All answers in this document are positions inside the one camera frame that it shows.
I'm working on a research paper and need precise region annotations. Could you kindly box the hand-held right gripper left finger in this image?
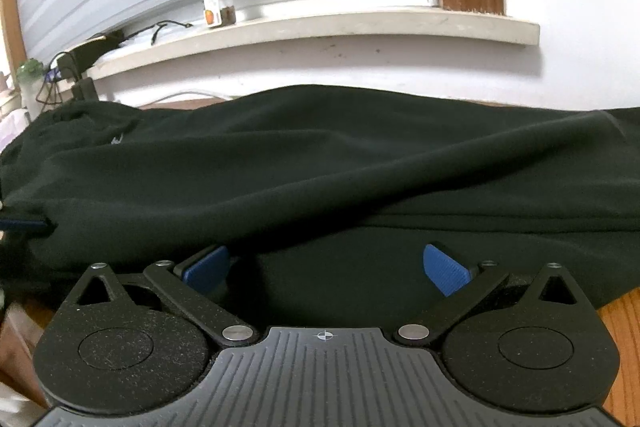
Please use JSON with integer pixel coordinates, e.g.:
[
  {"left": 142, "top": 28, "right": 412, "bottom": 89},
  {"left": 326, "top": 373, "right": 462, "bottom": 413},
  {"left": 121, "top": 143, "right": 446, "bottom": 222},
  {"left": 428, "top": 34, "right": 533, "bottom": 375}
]
[{"left": 75, "top": 243, "right": 261, "bottom": 348}]

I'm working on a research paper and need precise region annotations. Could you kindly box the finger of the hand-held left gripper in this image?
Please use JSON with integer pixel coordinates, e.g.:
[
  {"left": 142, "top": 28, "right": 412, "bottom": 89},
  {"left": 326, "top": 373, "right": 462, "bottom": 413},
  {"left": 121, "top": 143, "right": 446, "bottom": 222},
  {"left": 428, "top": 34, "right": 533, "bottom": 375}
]
[{"left": 0, "top": 216, "right": 48, "bottom": 233}]

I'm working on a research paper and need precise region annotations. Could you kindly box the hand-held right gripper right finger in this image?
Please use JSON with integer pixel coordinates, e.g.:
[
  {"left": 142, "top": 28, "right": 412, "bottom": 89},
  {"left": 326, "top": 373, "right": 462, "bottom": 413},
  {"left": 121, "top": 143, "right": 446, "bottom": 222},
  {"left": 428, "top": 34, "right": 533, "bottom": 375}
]
[{"left": 392, "top": 243, "right": 581, "bottom": 348}]

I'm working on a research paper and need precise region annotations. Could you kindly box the black fleece garment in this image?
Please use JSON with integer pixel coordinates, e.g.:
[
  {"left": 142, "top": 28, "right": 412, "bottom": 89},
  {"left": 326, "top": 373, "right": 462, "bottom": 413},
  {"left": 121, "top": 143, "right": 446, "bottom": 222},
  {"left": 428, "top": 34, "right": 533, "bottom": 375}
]
[{"left": 0, "top": 84, "right": 640, "bottom": 313}]

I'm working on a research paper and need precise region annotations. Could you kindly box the green capped bottle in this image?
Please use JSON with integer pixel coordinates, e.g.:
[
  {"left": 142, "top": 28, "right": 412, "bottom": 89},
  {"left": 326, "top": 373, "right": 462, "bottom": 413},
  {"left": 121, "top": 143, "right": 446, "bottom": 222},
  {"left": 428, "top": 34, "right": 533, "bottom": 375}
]
[{"left": 15, "top": 58, "right": 49, "bottom": 118}]

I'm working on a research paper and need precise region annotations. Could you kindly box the white window sill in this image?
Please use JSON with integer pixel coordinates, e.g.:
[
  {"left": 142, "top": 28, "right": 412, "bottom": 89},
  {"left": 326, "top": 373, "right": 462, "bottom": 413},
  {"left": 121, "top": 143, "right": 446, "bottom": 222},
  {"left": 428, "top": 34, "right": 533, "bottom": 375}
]
[{"left": 84, "top": 5, "right": 541, "bottom": 81}]

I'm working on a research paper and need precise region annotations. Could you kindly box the glass jar orange label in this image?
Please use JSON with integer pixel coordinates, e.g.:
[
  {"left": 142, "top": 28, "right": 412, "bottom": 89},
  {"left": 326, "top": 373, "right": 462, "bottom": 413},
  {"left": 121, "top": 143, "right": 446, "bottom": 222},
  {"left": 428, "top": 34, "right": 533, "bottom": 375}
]
[{"left": 201, "top": 0, "right": 236, "bottom": 30}]

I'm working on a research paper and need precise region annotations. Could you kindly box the white cable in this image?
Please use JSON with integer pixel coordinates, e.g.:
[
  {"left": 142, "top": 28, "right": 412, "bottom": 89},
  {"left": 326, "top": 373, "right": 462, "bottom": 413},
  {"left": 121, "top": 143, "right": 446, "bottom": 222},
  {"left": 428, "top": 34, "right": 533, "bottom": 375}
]
[{"left": 144, "top": 90, "right": 237, "bottom": 106}]

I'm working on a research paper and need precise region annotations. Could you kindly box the black cable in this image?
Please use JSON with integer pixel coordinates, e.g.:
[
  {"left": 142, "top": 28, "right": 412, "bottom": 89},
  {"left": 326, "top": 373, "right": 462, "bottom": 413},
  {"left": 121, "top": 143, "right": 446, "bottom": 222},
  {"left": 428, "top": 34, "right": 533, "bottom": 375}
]
[{"left": 119, "top": 20, "right": 194, "bottom": 46}]

